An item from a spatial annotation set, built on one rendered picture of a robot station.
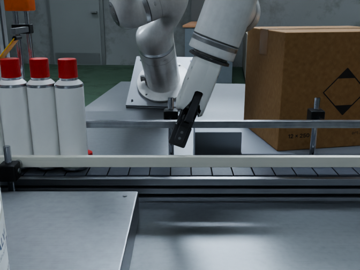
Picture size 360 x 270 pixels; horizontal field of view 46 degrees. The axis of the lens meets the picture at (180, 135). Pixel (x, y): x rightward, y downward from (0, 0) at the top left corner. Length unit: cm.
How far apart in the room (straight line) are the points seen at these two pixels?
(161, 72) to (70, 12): 766
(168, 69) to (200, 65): 70
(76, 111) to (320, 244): 46
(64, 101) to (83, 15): 818
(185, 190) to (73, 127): 23
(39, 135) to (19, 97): 8
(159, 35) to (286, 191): 71
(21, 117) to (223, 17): 40
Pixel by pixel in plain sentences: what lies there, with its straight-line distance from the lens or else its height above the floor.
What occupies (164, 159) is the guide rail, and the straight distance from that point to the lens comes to 77.
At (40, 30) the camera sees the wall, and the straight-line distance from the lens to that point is 934.
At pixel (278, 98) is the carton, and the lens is 100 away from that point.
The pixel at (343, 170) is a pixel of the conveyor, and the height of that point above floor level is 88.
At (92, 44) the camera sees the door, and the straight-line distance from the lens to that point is 893.
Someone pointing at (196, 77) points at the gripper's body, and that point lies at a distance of 72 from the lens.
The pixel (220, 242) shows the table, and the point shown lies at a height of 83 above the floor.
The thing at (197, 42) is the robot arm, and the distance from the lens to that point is 74.
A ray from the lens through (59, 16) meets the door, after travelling 912.
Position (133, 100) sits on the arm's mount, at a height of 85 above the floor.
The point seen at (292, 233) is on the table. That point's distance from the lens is 72.
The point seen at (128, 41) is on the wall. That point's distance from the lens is 878.
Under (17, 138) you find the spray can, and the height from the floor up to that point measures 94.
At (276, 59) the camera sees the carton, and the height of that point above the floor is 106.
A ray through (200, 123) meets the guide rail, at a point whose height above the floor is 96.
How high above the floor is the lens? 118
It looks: 17 degrees down
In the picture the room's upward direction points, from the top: straight up
